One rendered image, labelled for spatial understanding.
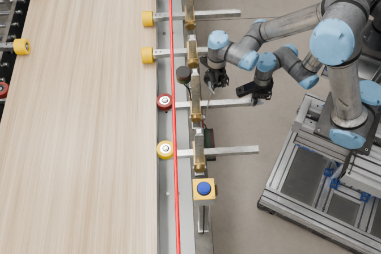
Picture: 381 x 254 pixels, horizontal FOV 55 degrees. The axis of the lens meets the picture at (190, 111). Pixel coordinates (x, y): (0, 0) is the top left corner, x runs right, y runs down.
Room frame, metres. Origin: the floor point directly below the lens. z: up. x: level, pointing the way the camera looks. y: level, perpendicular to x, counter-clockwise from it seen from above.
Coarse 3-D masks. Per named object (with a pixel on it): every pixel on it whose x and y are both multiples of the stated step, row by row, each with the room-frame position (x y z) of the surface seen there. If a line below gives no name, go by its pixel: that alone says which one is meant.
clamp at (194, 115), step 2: (190, 100) 0.96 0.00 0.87; (190, 102) 0.95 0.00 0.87; (200, 102) 0.95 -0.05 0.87; (190, 104) 0.94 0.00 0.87; (200, 104) 0.93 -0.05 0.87; (190, 106) 0.93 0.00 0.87; (200, 106) 0.92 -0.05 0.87; (190, 108) 0.91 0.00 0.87; (200, 108) 0.91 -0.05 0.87; (190, 110) 0.90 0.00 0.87; (200, 110) 0.90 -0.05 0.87; (190, 112) 0.89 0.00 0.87; (200, 112) 0.89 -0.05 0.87; (190, 114) 0.90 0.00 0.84; (192, 114) 0.88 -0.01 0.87; (194, 114) 0.88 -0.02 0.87; (196, 114) 0.88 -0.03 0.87; (198, 114) 0.88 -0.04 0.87; (200, 114) 0.88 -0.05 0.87; (192, 116) 0.87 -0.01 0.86; (194, 116) 0.87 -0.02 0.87; (196, 116) 0.88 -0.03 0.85; (198, 116) 0.87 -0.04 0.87; (200, 116) 0.87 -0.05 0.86; (190, 118) 0.87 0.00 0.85; (192, 118) 0.86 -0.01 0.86; (194, 118) 0.86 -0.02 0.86; (196, 118) 0.88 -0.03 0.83; (198, 118) 0.86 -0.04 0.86; (200, 118) 0.86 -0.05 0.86; (192, 120) 0.86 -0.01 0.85; (194, 120) 0.86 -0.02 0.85; (198, 120) 0.86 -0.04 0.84; (200, 120) 0.86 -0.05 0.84
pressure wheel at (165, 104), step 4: (160, 96) 0.96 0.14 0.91; (164, 96) 0.96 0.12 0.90; (168, 96) 0.96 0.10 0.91; (156, 100) 0.94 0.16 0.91; (160, 100) 0.94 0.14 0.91; (164, 100) 0.94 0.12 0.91; (168, 100) 0.94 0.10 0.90; (160, 104) 0.92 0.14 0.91; (164, 104) 0.92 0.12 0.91; (168, 104) 0.92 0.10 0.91; (160, 108) 0.91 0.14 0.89; (164, 108) 0.90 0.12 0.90; (168, 108) 0.91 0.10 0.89
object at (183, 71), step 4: (180, 68) 0.92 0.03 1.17; (184, 68) 0.92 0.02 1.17; (188, 68) 0.92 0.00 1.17; (180, 72) 0.90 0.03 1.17; (184, 72) 0.90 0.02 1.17; (188, 72) 0.90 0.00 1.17; (180, 76) 0.88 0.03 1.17; (184, 76) 0.88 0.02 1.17; (184, 84) 0.90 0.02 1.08; (188, 88) 0.90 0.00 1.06
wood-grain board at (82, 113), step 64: (64, 0) 1.66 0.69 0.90; (128, 0) 1.63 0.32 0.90; (64, 64) 1.19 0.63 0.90; (128, 64) 1.17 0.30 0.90; (0, 128) 0.83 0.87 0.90; (64, 128) 0.82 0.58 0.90; (128, 128) 0.80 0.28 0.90; (0, 192) 0.53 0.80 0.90; (64, 192) 0.52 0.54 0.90; (128, 192) 0.50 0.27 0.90
